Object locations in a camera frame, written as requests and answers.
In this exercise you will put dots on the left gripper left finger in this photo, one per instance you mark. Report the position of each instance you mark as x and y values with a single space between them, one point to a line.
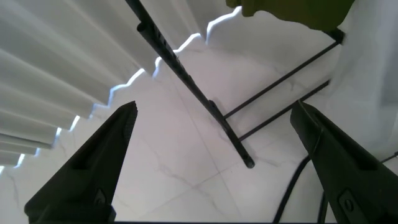
84 186

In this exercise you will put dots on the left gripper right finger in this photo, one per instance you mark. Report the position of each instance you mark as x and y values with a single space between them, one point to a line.
357 186

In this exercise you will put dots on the pale grey shorts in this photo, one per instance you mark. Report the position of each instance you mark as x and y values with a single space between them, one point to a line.
367 77

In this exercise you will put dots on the green long-sleeved shirt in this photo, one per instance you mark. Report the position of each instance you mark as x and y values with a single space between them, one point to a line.
295 11

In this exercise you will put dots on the black clothes rack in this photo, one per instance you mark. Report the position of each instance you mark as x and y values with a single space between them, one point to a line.
174 59

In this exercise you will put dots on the white curtain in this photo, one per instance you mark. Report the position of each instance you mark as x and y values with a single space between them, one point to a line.
62 46

